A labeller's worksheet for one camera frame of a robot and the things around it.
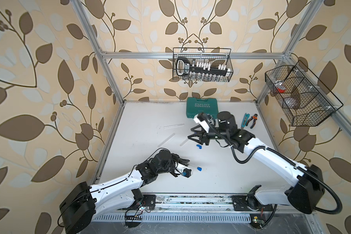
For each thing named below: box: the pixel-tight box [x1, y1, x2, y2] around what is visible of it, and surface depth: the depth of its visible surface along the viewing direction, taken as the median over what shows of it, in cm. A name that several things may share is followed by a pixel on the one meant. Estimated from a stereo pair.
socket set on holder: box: [175, 57, 231, 79], surface depth 85 cm
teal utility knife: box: [240, 113, 251, 128], surface depth 110 cm
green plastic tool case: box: [186, 97, 219, 119], surface depth 114 cm
